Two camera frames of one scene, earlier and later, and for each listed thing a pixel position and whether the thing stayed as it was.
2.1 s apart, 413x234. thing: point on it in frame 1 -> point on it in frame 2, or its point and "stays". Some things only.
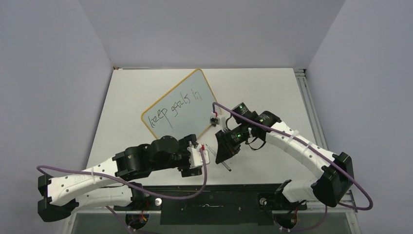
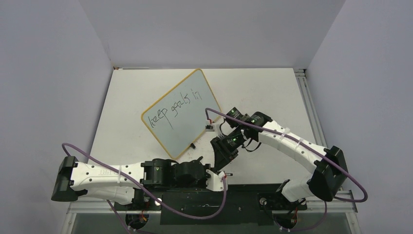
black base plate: [215, 204] stays
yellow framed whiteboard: [183, 108] stays
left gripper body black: [183, 164] -> [200, 183]
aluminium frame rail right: [301, 75] stays
